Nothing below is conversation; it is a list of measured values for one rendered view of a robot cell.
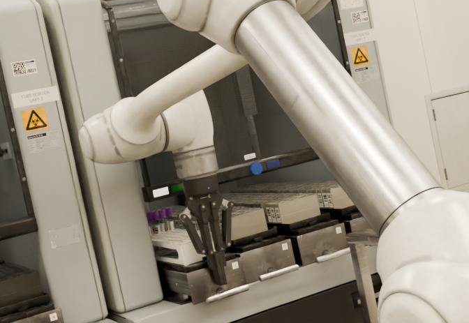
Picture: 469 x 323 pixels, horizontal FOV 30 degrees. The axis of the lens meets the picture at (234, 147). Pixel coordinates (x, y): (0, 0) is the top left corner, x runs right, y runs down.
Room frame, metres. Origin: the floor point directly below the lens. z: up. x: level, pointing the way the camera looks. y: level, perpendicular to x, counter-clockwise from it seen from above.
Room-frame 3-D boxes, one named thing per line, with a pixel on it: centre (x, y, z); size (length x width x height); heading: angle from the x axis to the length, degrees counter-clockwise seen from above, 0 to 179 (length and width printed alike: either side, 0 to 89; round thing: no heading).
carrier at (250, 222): (2.06, 0.02, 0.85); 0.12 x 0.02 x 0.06; 117
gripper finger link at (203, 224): (1.86, 0.10, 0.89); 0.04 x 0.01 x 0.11; 27
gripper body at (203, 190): (1.86, 0.09, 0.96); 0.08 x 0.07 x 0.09; 117
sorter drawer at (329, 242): (2.34, -0.01, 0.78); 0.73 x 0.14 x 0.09; 27
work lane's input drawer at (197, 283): (2.16, 0.24, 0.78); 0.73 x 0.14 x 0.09; 27
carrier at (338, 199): (2.20, -0.26, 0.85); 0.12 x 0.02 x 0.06; 116
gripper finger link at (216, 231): (1.87, 0.08, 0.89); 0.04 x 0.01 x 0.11; 27
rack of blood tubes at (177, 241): (2.04, 0.18, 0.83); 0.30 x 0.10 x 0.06; 27
